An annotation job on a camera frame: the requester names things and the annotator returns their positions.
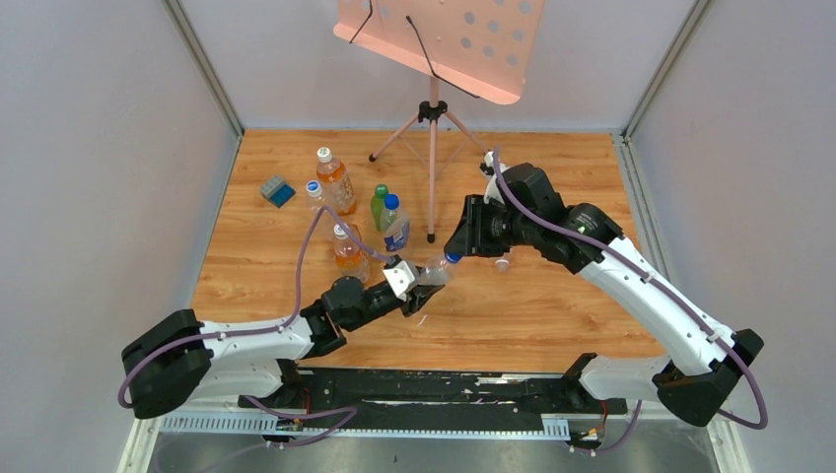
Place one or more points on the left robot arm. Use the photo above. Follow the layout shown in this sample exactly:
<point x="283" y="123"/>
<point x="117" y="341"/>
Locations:
<point x="182" y="359"/>

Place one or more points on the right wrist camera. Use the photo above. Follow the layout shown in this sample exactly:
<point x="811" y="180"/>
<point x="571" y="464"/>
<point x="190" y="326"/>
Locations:
<point x="492" y="191"/>

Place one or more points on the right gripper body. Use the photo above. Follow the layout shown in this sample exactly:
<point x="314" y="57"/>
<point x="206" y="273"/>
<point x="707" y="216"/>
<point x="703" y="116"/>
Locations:
<point x="499" y="232"/>

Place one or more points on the Pepsi bottle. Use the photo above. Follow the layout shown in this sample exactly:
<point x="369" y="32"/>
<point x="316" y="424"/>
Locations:
<point x="395" y="229"/>
<point x="437" y="271"/>

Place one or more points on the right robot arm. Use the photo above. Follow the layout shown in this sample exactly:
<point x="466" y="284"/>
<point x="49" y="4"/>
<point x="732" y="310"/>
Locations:
<point x="703" y="359"/>

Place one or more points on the green plastic bottle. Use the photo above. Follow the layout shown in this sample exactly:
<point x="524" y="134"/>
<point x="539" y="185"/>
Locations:
<point x="377" y="204"/>

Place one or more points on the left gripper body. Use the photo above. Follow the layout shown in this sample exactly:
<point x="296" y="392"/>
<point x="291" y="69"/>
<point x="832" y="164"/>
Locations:
<point x="410" y="300"/>

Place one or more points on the orange tea bottle crushed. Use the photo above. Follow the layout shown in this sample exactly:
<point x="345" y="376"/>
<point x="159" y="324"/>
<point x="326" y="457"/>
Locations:
<point x="350" y="259"/>

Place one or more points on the clear bottle blue cap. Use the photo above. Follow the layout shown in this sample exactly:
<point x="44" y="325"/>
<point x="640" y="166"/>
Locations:
<point x="317" y="198"/>

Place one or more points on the blue grey block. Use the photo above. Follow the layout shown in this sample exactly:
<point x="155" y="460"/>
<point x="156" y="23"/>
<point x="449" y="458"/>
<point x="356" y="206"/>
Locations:
<point x="277" y="191"/>

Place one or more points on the orange tea bottle standing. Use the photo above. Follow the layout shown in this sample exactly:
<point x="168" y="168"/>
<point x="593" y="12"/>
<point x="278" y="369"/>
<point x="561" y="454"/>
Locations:
<point x="334" y="176"/>

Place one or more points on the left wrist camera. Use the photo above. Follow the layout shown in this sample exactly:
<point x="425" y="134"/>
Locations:
<point x="402" y="277"/>

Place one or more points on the pink music stand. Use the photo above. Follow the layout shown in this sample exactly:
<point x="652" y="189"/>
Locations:
<point x="480" y="48"/>

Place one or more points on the white bottle cap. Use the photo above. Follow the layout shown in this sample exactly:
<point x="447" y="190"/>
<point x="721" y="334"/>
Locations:
<point x="340" y="232"/>

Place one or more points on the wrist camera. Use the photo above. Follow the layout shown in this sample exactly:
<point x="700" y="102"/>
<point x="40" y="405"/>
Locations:
<point x="402" y="277"/>
<point x="492" y="191"/>

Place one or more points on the clear unlabelled plastic bottle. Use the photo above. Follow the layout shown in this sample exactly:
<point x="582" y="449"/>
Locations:
<point x="502" y="264"/>

